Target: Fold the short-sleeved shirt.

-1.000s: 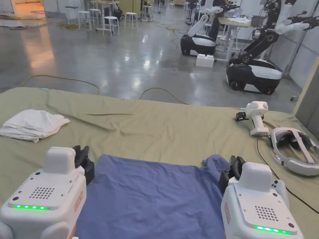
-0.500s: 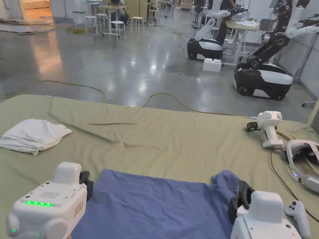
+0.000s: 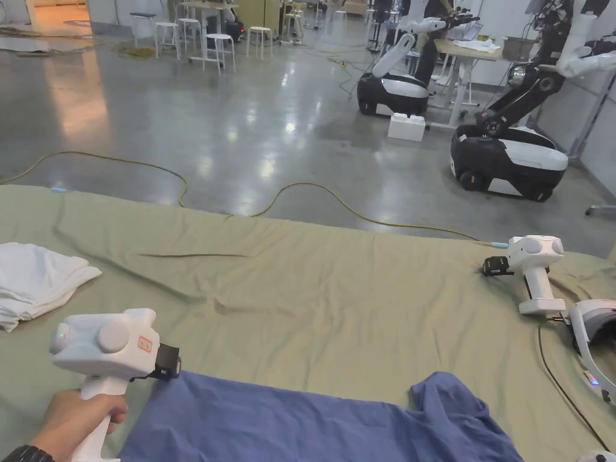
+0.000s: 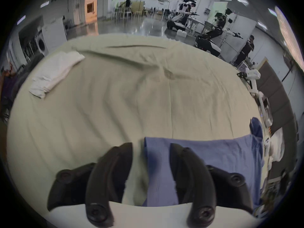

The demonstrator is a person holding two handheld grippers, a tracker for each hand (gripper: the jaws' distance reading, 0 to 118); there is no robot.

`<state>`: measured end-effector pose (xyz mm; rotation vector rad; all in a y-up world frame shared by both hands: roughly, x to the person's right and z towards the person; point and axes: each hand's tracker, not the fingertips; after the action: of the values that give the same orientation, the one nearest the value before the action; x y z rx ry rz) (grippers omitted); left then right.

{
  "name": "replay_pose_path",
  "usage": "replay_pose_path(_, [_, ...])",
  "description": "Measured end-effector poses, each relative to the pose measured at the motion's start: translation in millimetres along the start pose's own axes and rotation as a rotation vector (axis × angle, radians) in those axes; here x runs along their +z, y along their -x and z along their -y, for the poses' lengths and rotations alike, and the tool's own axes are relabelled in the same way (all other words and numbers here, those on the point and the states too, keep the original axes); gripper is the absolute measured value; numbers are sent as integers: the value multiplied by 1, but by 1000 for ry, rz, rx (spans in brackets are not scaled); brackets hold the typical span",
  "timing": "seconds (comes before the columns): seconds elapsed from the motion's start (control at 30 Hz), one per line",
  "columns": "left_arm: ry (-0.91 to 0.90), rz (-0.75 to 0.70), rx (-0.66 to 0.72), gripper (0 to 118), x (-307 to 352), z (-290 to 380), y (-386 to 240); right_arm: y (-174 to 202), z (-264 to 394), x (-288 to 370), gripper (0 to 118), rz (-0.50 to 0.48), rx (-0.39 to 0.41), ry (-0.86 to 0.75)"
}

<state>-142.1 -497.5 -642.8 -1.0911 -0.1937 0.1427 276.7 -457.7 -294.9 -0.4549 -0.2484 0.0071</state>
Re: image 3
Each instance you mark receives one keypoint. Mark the person's left hand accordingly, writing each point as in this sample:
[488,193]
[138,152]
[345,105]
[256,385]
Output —
[72,416]

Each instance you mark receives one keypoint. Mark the white and black wheeled robot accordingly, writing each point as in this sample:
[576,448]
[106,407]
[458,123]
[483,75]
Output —
[505,154]
[399,89]

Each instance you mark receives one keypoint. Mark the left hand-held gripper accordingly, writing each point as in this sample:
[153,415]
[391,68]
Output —
[106,339]

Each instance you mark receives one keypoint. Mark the white foam block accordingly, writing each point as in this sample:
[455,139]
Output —
[406,127]

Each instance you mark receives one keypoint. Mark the spare white hand-held gripper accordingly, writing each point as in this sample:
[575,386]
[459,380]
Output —
[536,262]

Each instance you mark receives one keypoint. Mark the bed with pale green sheet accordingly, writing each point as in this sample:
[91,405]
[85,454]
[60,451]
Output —
[308,284]

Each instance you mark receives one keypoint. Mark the blue shirt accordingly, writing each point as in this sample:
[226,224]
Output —
[298,423]

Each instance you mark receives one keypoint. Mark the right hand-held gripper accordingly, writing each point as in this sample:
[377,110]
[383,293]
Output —
[600,457]

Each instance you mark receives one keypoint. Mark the white folded cloth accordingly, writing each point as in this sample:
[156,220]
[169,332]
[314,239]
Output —
[33,279]

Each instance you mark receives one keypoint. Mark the wooden desk with white legs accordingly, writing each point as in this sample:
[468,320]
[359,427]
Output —
[209,14]

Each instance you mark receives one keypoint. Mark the white headset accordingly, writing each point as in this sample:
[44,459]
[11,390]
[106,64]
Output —
[594,327]

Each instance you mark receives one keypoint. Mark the group of white stools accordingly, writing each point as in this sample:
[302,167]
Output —
[219,45]

